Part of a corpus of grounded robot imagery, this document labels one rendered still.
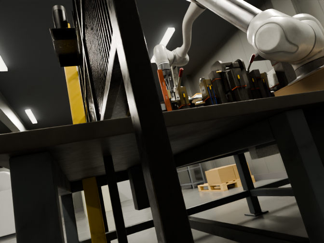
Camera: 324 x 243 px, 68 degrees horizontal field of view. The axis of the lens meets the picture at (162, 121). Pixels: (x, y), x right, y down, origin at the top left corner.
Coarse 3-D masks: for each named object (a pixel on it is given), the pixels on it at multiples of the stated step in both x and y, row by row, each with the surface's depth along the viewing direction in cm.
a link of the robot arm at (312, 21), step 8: (296, 16) 101; (304, 16) 100; (312, 16) 101; (312, 24) 96; (320, 24) 100; (320, 32) 96; (320, 40) 95; (320, 48) 96; (312, 56) 98; (320, 56) 97; (296, 64) 103; (304, 64) 100
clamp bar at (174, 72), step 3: (171, 66) 157; (174, 66) 156; (171, 69) 158; (174, 69) 157; (174, 72) 157; (177, 72) 157; (174, 75) 156; (177, 75) 157; (174, 78) 156; (177, 78) 157; (174, 81) 157; (177, 81) 157; (174, 84) 157
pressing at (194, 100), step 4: (272, 88) 186; (200, 96) 165; (172, 100) 158; (176, 100) 159; (192, 100) 168; (196, 100) 171; (200, 100) 173; (164, 104) 162; (172, 104) 166; (176, 104) 169; (196, 104) 181; (200, 104) 184; (164, 108) 172
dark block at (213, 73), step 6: (210, 72) 158; (210, 78) 159; (216, 78) 155; (216, 84) 154; (222, 84) 155; (216, 90) 155; (222, 90) 154; (216, 96) 156; (222, 96) 152; (222, 102) 151
